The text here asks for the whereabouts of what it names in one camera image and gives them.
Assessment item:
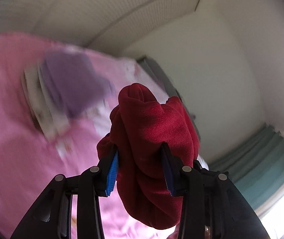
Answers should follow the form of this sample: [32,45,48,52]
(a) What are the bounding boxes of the red knit sweater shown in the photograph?
[97,83,199,230]

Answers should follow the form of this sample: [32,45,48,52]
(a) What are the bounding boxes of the green curtain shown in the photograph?
[209,124,284,210]

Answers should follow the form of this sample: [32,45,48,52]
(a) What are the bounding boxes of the pink floral duvet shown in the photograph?
[0,31,180,239]

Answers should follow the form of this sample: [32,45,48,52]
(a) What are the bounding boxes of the folded white brown patterned garment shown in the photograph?
[21,64,108,140]

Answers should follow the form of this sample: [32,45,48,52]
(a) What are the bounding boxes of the dark grey headboard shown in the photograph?
[137,56,201,140]

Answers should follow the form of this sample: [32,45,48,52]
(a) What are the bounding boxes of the folded purple garment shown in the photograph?
[40,50,115,118]

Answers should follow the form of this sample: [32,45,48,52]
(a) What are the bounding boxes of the white louvered wardrobe doors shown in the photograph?
[0,0,199,55]

